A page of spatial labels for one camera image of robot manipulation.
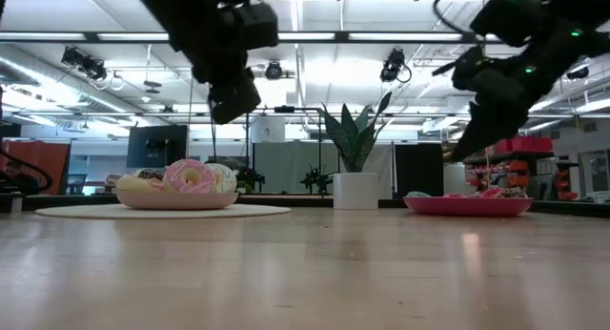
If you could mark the black ceiling-mounted camera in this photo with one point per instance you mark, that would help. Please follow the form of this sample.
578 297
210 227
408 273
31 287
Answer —
579 74
393 65
274 71
83 63

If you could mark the small red frosted donut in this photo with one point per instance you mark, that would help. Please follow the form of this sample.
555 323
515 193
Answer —
455 195

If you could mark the large pink sprinkled donut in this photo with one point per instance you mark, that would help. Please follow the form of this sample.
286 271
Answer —
176 182

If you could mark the orange partition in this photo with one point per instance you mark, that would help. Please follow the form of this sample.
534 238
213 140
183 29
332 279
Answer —
47 163

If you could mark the red storage bins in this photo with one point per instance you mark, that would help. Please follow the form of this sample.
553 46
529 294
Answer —
529 144

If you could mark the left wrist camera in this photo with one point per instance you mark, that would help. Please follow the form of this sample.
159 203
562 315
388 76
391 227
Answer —
257 25

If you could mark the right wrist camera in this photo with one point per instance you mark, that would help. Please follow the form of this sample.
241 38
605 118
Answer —
469 68

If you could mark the person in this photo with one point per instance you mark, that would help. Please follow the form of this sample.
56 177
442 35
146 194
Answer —
19 179

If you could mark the white cylinder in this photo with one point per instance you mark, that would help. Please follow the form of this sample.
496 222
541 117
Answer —
455 177

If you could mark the black storage shelf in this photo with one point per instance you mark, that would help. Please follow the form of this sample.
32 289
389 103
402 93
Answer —
519 168

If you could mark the large white blue-striped donut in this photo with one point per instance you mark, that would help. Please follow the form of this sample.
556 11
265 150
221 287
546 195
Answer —
228 177

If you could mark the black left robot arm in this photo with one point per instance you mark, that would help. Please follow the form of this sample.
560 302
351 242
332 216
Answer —
190 15

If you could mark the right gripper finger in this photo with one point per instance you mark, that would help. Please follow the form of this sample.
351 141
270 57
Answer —
495 115

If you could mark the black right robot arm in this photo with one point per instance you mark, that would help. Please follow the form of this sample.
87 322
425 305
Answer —
572 15

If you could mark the black panel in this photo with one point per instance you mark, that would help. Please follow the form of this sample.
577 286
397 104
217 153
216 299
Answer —
418 170

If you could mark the light pink plate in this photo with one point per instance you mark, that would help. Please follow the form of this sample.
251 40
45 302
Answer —
176 201

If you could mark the black background robot arm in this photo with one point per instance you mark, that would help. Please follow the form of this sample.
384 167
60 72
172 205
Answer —
314 177

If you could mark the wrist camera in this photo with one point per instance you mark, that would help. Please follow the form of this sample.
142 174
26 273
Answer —
469 68
257 25

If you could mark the black monitor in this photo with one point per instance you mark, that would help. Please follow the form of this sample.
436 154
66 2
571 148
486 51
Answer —
157 146

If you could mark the large plain pink donut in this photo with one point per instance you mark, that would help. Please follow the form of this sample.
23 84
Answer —
131 183

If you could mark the magenta plate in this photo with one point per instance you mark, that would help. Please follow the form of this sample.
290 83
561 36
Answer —
469 207

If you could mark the dark leafy background plant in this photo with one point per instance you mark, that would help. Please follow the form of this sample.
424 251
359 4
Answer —
249 179

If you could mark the white round woven placemat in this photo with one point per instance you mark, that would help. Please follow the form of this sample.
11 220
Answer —
267 211

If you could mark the green plant in white pot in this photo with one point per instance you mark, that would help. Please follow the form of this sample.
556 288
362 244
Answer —
356 191

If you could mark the grey partition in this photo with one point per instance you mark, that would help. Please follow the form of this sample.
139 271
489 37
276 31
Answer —
295 165

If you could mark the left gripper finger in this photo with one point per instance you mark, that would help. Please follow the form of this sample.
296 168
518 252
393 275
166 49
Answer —
236 98

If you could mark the small blue frosted donut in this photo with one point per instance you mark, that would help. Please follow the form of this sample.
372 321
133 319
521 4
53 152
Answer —
418 194

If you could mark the large chocolate frosted donut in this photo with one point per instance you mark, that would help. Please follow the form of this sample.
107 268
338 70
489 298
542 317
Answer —
151 174

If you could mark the grey glass door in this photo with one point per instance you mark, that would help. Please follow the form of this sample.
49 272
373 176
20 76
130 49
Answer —
595 172

